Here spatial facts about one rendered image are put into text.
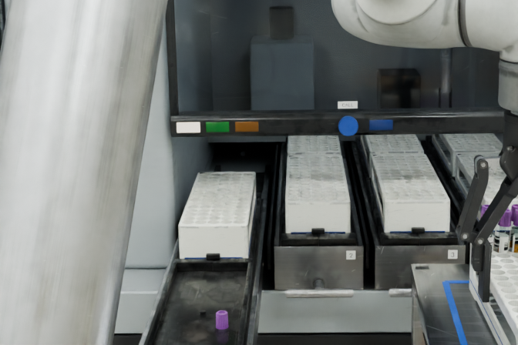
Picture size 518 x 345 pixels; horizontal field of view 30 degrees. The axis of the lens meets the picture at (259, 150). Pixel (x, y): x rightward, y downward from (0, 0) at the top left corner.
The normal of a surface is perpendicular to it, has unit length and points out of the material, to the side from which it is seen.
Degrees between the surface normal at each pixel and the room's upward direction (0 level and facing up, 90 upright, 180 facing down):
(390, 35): 147
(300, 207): 90
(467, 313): 0
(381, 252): 90
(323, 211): 90
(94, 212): 82
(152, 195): 90
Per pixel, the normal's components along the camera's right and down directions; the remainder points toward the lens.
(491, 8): -0.54, 0.25
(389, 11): -0.40, 0.58
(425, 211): -0.04, 0.24
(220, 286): -0.02, -0.97
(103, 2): 0.39, -0.01
